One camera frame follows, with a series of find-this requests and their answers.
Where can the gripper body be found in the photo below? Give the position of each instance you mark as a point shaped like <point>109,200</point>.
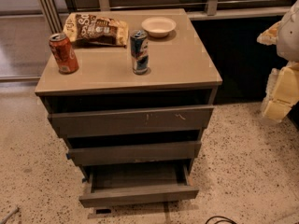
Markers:
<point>289,36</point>

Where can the grey bottom drawer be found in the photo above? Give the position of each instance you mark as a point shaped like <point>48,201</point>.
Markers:
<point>135,183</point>

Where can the grey drawer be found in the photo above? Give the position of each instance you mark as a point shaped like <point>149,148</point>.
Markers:
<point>135,153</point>
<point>135,183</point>
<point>129,121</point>

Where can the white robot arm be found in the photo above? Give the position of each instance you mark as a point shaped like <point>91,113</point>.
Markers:
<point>284,34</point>

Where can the grey top drawer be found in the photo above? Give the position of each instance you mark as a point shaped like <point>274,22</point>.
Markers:
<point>129,121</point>

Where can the grey drawer cabinet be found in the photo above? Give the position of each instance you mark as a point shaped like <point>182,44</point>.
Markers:
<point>180,73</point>

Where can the grey middle drawer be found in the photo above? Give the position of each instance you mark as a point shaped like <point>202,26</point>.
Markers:
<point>135,153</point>

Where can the white bowl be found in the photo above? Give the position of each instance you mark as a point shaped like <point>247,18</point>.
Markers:
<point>158,27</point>

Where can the blue energy drink can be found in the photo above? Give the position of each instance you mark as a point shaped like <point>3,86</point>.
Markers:
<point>139,51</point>

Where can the yellow brown chip bag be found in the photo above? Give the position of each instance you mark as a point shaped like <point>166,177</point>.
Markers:
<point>96,29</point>

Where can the small black floor marker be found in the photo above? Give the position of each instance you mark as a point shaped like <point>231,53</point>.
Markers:
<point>102,211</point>

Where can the orange soda can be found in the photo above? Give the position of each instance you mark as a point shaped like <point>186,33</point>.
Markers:
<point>63,53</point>

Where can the grey rod on floor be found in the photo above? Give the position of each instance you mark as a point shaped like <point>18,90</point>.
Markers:
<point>9,215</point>

